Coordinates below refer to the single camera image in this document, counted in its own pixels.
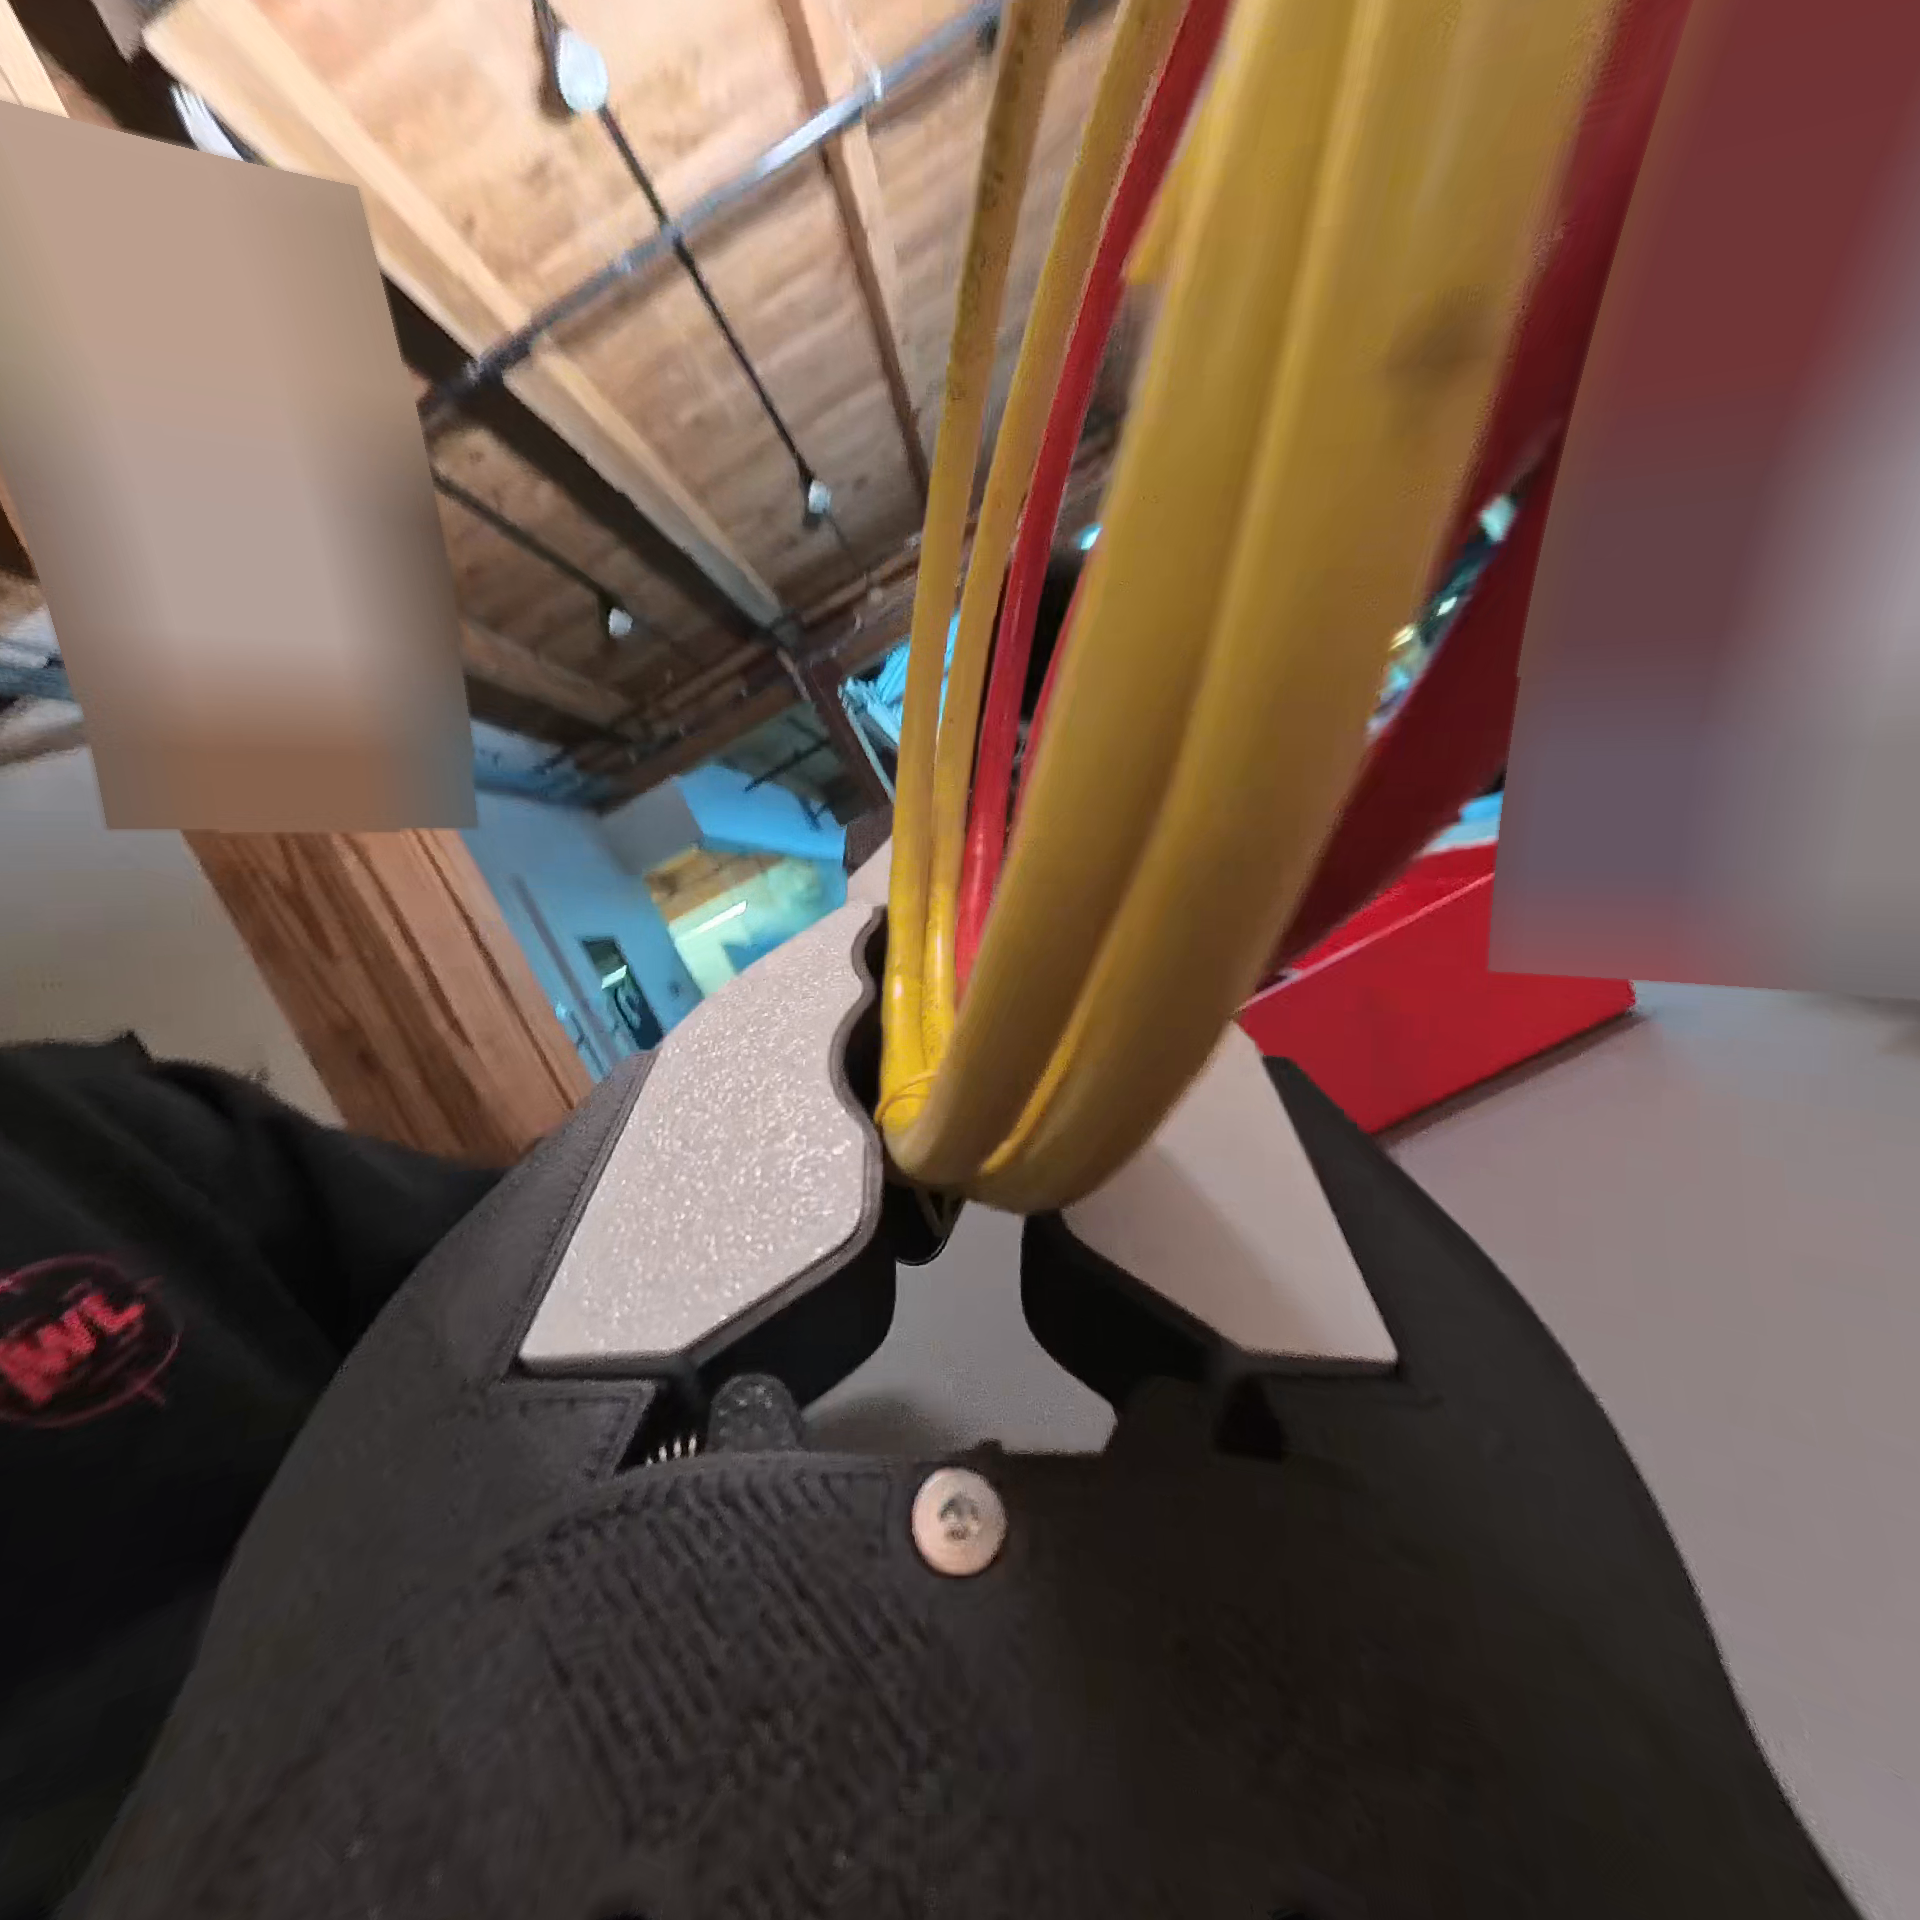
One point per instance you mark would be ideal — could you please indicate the wooden post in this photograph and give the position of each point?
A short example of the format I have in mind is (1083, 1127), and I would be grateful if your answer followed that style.
(374, 975)

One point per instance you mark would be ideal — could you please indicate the red plastic bin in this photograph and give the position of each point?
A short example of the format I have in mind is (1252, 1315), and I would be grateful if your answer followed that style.
(1424, 1004)

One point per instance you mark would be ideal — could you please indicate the track spot light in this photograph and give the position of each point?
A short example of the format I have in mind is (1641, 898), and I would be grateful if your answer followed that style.
(617, 620)
(579, 73)
(818, 500)

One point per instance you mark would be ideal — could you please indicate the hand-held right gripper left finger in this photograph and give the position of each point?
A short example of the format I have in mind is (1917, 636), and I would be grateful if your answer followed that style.
(721, 1172)

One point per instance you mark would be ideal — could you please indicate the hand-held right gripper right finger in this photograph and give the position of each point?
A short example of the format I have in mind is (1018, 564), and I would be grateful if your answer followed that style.
(1259, 1245)

